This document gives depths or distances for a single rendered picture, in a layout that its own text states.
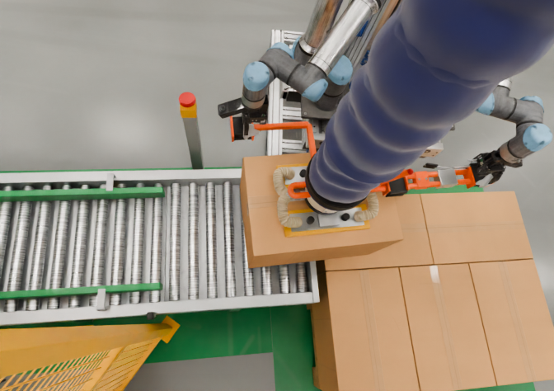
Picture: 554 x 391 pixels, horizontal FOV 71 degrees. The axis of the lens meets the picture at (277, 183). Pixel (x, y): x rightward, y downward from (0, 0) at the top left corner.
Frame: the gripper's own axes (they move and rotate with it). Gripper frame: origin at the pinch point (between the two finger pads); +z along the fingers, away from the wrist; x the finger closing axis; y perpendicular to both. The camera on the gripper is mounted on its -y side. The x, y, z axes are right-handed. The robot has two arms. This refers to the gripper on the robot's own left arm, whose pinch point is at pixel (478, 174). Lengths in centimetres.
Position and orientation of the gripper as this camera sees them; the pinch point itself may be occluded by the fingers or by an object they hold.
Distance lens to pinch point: 170.6
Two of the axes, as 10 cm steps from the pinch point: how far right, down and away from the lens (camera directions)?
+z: -1.3, 3.4, 9.3
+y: -9.8, 0.8, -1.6
